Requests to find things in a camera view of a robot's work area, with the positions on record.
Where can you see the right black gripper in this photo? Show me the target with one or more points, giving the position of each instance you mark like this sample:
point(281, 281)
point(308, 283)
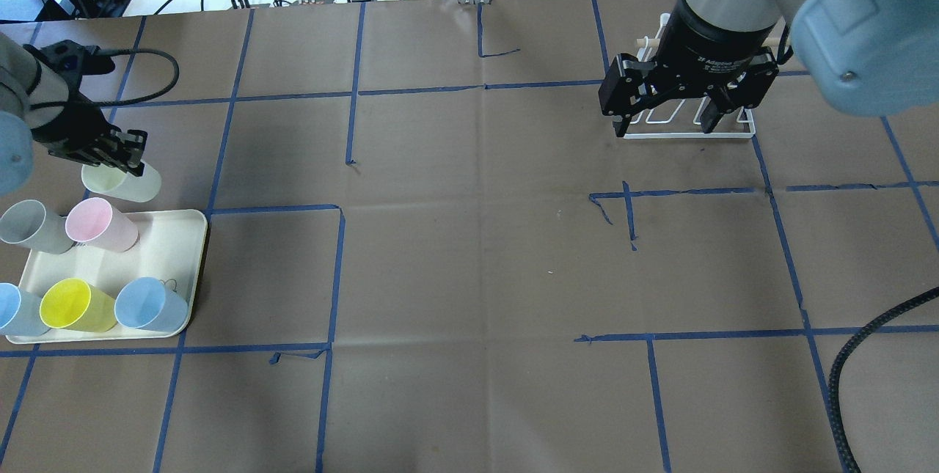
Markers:
point(710, 46)

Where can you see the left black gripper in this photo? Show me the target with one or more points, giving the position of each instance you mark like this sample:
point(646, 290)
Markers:
point(72, 124)

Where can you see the white plastic cup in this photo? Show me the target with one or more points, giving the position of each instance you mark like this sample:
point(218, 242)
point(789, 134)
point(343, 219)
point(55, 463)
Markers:
point(114, 183)

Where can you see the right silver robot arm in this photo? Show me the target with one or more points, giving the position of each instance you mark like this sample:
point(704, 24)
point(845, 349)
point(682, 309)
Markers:
point(869, 58)

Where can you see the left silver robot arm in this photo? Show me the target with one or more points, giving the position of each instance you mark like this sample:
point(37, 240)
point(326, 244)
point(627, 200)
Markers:
point(17, 143)

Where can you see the pink plastic cup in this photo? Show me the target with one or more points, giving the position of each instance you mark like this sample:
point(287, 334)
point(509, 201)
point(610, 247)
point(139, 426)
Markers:
point(96, 223)

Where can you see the grey plastic cup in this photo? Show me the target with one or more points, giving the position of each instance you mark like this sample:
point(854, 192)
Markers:
point(30, 224)

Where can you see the light blue cup near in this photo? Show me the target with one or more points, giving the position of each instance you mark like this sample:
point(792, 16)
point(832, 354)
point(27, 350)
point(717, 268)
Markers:
point(151, 305)

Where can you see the light blue cup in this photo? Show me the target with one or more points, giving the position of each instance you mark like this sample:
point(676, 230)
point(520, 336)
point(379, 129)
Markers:
point(151, 305)
point(20, 312)

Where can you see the yellow plastic cup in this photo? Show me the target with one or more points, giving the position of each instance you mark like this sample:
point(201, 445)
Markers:
point(75, 305)

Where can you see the light blue cup far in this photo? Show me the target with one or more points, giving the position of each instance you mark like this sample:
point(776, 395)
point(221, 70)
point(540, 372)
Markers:
point(20, 312)

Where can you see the cream plastic tray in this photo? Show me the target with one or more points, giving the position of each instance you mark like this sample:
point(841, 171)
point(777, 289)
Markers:
point(169, 248)

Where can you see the white wire cup rack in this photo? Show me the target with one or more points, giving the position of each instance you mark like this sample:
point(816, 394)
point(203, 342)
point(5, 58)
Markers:
point(682, 118)

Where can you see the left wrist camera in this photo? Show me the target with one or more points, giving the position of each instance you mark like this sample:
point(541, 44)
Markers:
point(71, 58)

